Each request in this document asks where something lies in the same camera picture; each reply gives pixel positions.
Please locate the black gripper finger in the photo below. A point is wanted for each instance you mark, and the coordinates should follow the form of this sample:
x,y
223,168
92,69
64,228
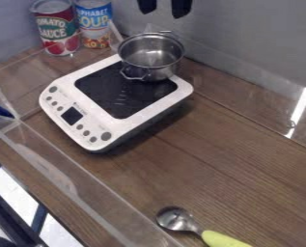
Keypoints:
x,y
180,8
147,6

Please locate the silver metal pot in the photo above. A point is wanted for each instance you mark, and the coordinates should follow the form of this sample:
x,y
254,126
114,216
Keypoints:
x,y
150,56

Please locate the white and black stove top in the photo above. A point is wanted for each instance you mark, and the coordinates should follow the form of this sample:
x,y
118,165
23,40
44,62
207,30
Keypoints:
x,y
100,108

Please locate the alphabet soup can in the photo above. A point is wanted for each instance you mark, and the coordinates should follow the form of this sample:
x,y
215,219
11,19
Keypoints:
x,y
94,14

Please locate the tomato sauce can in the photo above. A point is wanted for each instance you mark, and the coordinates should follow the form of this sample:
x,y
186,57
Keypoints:
x,y
56,26

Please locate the clear acrylic barrier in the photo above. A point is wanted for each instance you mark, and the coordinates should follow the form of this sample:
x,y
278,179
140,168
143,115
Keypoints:
x,y
224,156

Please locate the spoon with green handle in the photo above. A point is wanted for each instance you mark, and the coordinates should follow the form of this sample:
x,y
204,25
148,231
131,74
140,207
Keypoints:
x,y
176,219

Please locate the blue chair frame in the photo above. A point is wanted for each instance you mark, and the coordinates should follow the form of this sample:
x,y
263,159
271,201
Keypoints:
x,y
20,235

